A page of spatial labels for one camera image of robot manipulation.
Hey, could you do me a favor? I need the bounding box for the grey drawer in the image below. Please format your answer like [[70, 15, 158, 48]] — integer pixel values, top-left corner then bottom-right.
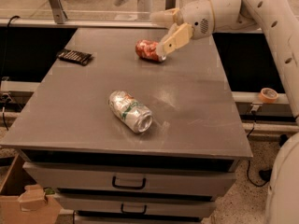
[[23, 161, 235, 197], [54, 193, 216, 218]]

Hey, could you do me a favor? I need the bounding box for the grey drawer cabinet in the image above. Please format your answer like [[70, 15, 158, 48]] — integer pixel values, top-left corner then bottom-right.
[[3, 28, 251, 224]]

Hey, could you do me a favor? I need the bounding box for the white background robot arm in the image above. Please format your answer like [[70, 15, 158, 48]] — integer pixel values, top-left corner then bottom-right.
[[113, 0, 192, 56]]

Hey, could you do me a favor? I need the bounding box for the black power adapter with cable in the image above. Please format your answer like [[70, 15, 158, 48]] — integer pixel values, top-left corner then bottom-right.
[[246, 161, 272, 188]]

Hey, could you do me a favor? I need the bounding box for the black cable left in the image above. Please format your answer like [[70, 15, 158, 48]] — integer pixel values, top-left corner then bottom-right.
[[0, 15, 21, 132]]

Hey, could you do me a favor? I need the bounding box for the silver green soda can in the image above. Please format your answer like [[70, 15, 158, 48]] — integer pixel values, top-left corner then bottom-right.
[[108, 91, 153, 133]]

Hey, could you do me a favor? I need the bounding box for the cardboard box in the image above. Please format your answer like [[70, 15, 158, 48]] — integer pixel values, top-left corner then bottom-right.
[[0, 155, 62, 224]]

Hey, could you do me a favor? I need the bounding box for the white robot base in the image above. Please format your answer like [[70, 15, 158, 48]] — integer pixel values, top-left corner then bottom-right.
[[264, 133, 299, 224]]

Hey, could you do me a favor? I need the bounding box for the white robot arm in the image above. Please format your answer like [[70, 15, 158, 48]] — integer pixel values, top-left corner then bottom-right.
[[179, 0, 299, 119]]

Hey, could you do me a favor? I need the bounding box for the metal bracket left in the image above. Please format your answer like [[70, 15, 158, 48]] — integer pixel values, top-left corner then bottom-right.
[[49, 0, 67, 24]]

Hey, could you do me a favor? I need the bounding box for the top grey drawer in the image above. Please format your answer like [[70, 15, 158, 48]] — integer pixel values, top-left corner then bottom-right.
[[23, 161, 235, 197]]

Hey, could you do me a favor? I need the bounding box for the middle grey drawer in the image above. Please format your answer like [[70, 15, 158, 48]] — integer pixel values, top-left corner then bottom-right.
[[54, 193, 216, 218]]

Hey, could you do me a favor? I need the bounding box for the red coke can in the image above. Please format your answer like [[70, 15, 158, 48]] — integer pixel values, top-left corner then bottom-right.
[[135, 39, 166, 63]]

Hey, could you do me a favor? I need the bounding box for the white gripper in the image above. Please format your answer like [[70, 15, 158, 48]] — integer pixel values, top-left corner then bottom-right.
[[149, 0, 214, 56]]

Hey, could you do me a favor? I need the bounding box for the tan tape roll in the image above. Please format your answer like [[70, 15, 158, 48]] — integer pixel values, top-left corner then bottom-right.
[[259, 88, 278, 104]]

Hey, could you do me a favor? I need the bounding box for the black chip bag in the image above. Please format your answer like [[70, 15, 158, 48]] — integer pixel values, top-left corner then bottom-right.
[[56, 49, 92, 66]]

